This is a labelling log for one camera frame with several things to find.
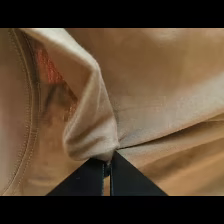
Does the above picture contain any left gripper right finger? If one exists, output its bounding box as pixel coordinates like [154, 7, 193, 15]
[109, 150, 168, 197]

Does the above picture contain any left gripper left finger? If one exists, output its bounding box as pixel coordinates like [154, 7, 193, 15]
[45, 158, 106, 197]

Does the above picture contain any beige shirt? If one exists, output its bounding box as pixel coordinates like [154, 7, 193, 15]
[0, 28, 224, 197]

